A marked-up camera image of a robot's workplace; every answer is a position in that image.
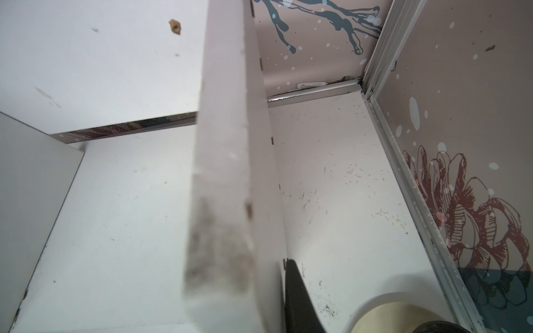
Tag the cream and blue plate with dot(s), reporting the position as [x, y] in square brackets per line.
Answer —
[394, 317]

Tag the white wooden bookshelf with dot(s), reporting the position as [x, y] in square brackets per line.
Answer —
[139, 189]

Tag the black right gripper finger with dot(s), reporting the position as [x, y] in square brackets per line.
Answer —
[300, 315]

